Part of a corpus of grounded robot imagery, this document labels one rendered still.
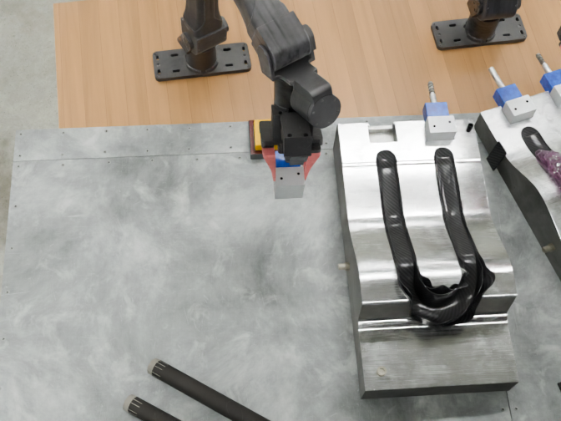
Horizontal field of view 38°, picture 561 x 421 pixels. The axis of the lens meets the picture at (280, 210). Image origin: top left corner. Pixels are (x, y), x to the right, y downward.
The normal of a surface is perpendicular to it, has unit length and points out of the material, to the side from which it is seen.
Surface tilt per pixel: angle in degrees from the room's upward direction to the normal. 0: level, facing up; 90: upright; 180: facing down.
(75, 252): 0
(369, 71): 0
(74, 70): 0
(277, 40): 15
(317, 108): 66
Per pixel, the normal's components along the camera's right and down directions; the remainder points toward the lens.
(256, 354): 0.04, -0.44
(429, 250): 0.00, -0.80
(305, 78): -0.18, -0.71
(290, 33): 0.18, -0.22
